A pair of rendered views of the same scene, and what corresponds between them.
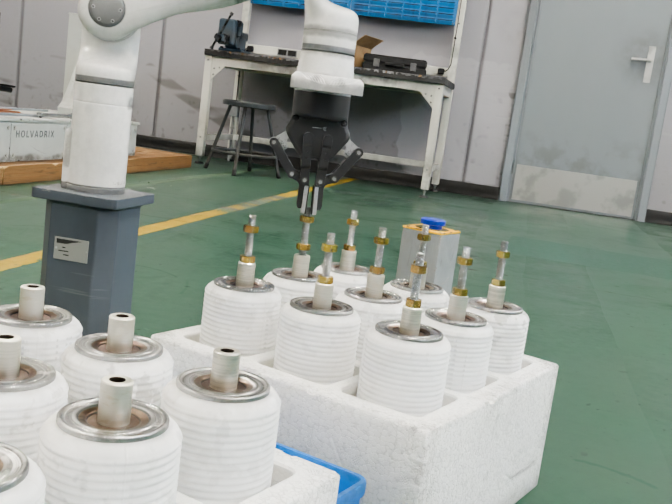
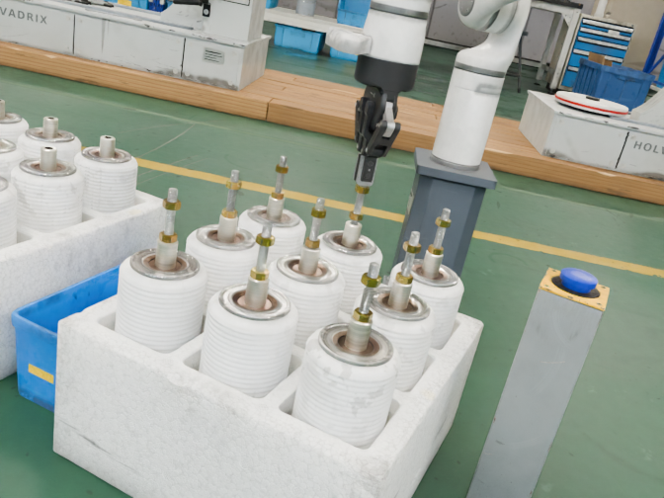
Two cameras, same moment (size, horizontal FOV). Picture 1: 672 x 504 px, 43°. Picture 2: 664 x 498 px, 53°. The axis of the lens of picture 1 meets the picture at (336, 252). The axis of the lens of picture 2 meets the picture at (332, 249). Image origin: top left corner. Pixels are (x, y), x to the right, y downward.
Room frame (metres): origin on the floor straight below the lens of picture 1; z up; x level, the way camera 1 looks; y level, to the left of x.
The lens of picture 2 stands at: (0.97, -0.77, 0.58)
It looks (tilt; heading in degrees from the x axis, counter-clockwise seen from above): 22 degrees down; 79
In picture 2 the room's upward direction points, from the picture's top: 12 degrees clockwise
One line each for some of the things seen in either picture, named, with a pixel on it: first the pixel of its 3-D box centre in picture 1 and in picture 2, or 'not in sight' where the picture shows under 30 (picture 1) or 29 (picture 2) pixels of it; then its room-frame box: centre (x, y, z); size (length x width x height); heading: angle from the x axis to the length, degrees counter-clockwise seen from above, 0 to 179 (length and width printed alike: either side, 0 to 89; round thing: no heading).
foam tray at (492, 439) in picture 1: (356, 415); (285, 381); (1.08, -0.06, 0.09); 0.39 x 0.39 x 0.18; 57
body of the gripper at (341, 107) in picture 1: (319, 123); (381, 91); (1.14, 0.04, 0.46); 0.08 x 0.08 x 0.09
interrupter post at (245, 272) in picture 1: (245, 275); (275, 208); (1.04, 0.11, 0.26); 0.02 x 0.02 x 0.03
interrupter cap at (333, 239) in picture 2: (299, 276); (349, 243); (1.14, 0.05, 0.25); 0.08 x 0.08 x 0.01
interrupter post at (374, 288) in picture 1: (374, 286); (309, 259); (1.08, -0.06, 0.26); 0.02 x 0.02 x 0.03
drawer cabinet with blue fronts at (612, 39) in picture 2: not in sight; (587, 57); (3.99, 5.03, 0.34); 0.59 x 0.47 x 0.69; 78
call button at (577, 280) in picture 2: (432, 224); (577, 282); (1.36, -0.15, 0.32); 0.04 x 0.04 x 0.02
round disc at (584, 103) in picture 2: not in sight; (591, 104); (2.45, 1.92, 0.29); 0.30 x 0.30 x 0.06
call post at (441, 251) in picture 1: (417, 323); (532, 403); (1.36, -0.15, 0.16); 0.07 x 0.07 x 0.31; 57
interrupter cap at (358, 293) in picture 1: (373, 296); (307, 269); (1.08, -0.06, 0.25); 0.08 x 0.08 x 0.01
